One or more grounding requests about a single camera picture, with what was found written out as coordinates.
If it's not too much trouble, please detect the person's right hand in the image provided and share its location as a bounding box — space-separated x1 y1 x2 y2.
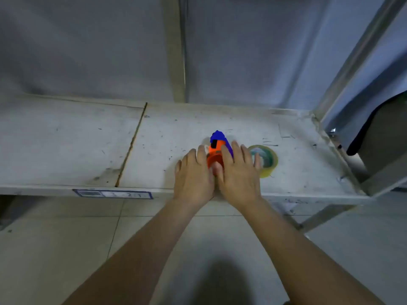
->
212 140 263 208

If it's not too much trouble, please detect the person's right forearm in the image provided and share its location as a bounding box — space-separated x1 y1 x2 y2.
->
234 197 385 305

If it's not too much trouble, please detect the orange and blue tape dispenser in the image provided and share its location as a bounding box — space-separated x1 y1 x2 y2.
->
206 130 235 170

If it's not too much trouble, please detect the person's left forearm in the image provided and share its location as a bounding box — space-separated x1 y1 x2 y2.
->
62 197 210 305

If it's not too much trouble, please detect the person's left hand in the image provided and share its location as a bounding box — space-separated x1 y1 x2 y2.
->
174 145 215 205

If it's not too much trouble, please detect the grey metal shelf board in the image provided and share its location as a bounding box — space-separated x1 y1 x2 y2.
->
0 93 373 205

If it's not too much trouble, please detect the clear packing tape roll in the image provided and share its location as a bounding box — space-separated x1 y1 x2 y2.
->
247 145 279 179

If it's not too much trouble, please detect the dark grey fabric object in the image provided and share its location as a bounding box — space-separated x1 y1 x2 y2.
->
346 90 407 188

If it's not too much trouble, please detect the slanted metal rack post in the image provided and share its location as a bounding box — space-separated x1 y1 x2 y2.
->
312 0 407 124

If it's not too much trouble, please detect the grey metal rack upright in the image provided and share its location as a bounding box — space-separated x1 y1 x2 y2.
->
162 0 189 104

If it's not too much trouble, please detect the blue bordered shelf label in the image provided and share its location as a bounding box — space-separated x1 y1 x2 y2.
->
72 189 154 200

